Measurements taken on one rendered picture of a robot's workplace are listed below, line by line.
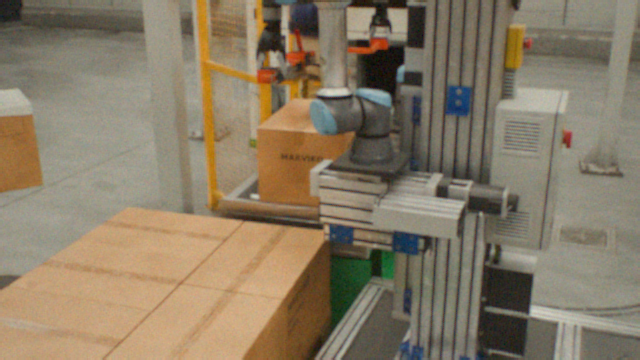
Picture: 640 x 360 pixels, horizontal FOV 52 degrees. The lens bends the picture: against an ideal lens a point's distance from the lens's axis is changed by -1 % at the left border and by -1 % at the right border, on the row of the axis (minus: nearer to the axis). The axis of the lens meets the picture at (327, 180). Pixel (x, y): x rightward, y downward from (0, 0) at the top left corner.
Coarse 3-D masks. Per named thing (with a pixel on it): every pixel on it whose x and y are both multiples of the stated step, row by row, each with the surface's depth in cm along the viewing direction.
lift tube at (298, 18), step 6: (294, 6) 290; (300, 6) 288; (306, 6) 287; (312, 6) 286; (294, 12) 290; (300, 12) 288; (306, 12) 287; (312, 12) 287; (294, 18) 291; (300, 18) 289; (306, 18) 288; (312, 18) 288; (318, 18) 288
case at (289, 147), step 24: (288, 120) 302; (264, 144) 291; (288, 144) 288; (312, 144) 286; (336, 144) 283; (264, 168) 295; (288, 168) 292; (312, 168) 289; (264, 192) 299; (288, 192) 296
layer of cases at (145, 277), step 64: (64, 256) 262; (128, 256) 262; (192, 256) 262; (256, 256) 262; (320, 256) 273; (0, 320) 217; (64, 320) 218; (128, 320) 218; (192, 320) 218; (256, 320) 218; (320, 320) 283
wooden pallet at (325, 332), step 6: (330, 312) 298; (330, 318) 299; (324, 324) 290; (330, 324) 300; (324, 330) 290; (330, 330) 301; (318, 336) 282; (324, 336) 291; (318, 342) 288; (324, 342) 293; (312, 348) 274; (318, 348) 289; (306, 354) 268; (312, 354) 289
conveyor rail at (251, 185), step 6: (246, 180) 330; (252, 180) 330; (258, 180) 334; (240, 186) 322; (246, 186) 322; (252, 186) 327; (258, 186) 334; (234, 192) 314; (240, 192) 314; (246, 192) 320; (252, 192) 328; (246, 198) 321
